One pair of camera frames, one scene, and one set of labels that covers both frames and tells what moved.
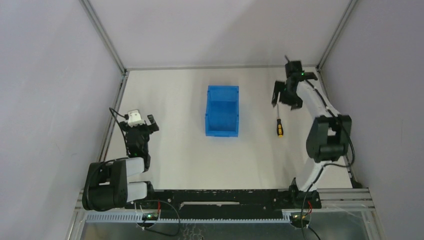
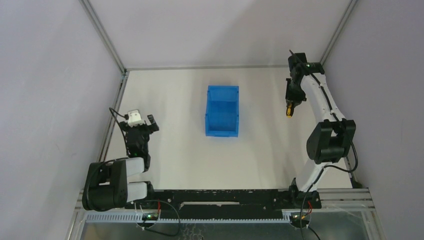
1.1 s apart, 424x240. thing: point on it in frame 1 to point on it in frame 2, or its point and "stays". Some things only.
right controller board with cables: (301, 220) stays
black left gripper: (144, 127) stays
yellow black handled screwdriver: (279, 125) to (289, 110)
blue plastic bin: (222, 115) stays
